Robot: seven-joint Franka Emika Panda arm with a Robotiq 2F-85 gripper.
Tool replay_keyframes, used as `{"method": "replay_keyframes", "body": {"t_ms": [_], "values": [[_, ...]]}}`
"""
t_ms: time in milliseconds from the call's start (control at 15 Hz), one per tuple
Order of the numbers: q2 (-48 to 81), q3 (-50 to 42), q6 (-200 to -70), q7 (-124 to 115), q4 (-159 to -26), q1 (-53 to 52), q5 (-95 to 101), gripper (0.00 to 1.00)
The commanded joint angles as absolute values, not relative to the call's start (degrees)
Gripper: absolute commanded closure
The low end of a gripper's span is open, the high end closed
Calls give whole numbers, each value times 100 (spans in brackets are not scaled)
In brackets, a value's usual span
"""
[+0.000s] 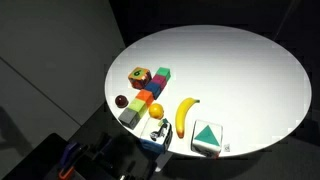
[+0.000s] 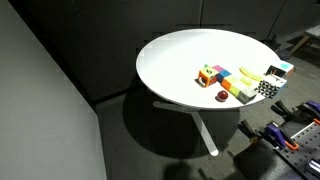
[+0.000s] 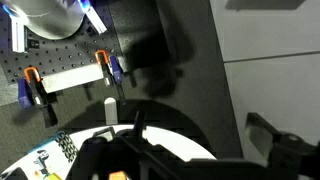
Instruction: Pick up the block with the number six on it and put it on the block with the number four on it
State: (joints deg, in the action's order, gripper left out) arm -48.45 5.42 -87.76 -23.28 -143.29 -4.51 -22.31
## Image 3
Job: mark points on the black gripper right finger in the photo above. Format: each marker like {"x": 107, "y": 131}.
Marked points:
{"x": 288, "y": 155}

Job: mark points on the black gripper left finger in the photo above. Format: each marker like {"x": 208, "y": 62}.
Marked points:
{"x": 128, "y": 153}

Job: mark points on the orange number six block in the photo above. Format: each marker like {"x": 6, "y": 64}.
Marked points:
{"x": 120, "y": 175}

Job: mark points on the patterned picture block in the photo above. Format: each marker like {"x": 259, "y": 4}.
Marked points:
{"x": 52, "y": 159}

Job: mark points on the blue orange clamp right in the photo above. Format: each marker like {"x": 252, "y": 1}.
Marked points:
{"x": 112, "y": 72}

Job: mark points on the blue orange clamp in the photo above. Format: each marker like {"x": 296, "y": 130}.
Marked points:
{"x": 32, "y": 93}
{"x": 112, "y": 72}

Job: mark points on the blue orange clamp left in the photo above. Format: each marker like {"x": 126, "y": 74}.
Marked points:
{"x": 32, "y": 93}

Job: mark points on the black perforated breadboard plate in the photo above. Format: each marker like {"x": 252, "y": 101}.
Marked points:
{"x": 52, "y": 56}

